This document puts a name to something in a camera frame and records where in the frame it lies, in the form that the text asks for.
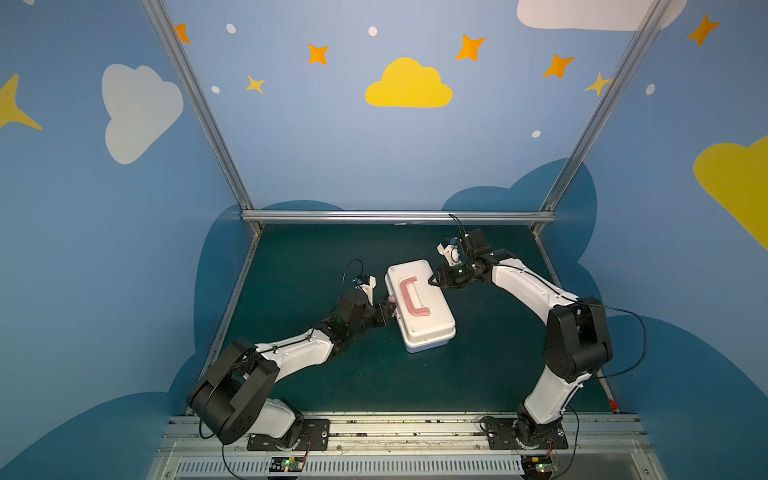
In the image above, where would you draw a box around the white purple tool box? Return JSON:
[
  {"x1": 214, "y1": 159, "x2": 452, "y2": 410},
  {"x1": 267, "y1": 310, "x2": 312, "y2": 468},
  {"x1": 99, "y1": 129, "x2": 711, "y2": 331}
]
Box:
[{"x1": 385, "y1": 259, "x2": 456, "y2": 354}]

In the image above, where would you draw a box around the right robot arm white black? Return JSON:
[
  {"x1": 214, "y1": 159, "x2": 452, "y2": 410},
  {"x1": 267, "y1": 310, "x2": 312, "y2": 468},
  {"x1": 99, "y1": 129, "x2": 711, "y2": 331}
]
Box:
[{"x1": 429, "y1": 229, "x2": 613, "y2": 446}]

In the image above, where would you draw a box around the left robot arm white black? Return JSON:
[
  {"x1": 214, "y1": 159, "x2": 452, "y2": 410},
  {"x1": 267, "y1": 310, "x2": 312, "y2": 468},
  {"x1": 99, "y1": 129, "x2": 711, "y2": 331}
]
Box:
[{"x1": 187, "y1": 287, "x2": 396, "y2": 450}]

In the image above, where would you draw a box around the left controller board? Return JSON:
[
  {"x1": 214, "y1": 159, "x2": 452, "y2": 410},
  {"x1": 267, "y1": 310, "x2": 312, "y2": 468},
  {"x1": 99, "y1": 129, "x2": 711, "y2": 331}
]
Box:
[{"x1": 268, "y1": 456, "x2": 306, "y2": 474}]

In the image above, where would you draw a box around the controller board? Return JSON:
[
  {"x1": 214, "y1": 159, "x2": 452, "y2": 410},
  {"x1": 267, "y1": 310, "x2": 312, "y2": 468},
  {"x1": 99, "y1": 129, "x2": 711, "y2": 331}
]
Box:
[
  {"x1": 521, "y1": 456, "x2": 559, "y2": 480},
  {"x1": 268, "y1": 456, "x2": 306, "y2": 474}
]

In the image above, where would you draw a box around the right controller board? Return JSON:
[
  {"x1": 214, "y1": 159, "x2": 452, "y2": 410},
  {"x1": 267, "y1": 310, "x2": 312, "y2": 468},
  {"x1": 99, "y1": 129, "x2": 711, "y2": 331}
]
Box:
[{"x1": 521, "y1": 456, "x2": 559, "y2": 480}]

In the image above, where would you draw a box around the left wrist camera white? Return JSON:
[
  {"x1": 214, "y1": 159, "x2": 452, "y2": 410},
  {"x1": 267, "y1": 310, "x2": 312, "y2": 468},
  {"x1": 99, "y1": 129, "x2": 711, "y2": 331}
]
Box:
[{"x1": 357, "y1": 274, "x2": 377, "y2": 304}]

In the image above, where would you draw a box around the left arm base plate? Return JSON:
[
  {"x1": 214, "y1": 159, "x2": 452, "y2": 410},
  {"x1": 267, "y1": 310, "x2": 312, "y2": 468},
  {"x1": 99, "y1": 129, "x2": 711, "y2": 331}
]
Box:
[{"x1": 247, "y1": 418, "x2": 330, "y2": 452}]

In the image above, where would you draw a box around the aluminium frame crossbar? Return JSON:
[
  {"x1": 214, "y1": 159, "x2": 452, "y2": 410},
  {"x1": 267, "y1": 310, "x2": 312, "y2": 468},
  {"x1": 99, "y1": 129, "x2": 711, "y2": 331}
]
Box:
[{"x1": 241, "y1": 209, "x2": 556, "y2": 224}]

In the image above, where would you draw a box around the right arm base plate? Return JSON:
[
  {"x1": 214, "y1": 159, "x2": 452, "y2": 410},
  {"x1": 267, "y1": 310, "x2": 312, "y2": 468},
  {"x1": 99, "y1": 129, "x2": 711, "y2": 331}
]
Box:
[{"x1": 478, "y1": 416, "x2": 569, "y2": 450}]

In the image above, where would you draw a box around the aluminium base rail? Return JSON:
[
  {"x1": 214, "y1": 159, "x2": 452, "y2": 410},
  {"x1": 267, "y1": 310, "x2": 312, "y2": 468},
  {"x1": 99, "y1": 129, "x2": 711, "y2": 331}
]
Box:
[{"x1": 147, "y1": 412, "x2": 666, "y2": 479}]

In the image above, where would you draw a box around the left aluminium frame post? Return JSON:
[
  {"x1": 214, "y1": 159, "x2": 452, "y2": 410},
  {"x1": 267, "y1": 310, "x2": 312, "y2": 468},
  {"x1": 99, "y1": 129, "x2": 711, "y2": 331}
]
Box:
[{"x1": 142, "y1": 0, "x2": 253, "y2": 213}]

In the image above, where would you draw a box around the aluminium frame post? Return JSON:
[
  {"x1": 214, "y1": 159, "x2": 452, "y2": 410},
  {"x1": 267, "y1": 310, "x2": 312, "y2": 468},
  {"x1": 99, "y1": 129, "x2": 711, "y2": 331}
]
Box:
[
  {"x1": 531, "y1": 0, "x2": 673, "y2": 238},
  {"x1": 142, "y1": 0, "x2": 253, "y2": 213}
]

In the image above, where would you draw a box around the right aluminium frame post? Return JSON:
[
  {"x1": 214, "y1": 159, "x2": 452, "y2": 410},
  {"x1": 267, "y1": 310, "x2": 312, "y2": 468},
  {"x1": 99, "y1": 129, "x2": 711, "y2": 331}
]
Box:
[{"x1": 531, "y1": 0, "x2": 673, "y2": 238}]

